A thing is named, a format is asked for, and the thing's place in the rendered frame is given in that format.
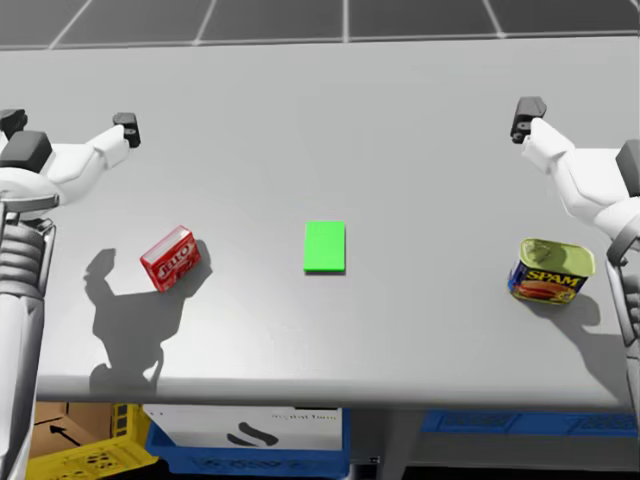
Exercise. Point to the green and blue rectangular can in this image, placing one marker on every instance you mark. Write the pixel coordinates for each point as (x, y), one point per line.
(550, 275)

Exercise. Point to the blue box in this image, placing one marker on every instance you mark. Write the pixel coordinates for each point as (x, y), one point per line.
(260, 462)
(525, 422)

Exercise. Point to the green pad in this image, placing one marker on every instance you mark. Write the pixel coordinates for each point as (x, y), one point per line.
(324, 247)

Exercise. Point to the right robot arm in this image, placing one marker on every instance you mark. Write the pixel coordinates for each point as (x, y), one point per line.
(627, 310)

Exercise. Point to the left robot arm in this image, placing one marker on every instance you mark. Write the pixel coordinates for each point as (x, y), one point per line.
(20, 320)

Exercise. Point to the white box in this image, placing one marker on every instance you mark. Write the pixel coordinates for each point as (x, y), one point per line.
(240, 425)

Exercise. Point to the yellow box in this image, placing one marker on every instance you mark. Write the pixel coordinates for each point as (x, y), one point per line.
(105, 457)

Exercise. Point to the brown box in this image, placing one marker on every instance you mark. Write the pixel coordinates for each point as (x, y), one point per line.
(70, 425)

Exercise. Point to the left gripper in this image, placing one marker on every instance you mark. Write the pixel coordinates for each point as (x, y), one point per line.
(55, 167)

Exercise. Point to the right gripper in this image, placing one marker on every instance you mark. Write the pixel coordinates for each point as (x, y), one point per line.
(595, 185)

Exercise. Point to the red carton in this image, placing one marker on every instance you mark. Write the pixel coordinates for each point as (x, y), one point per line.
(171, 260)

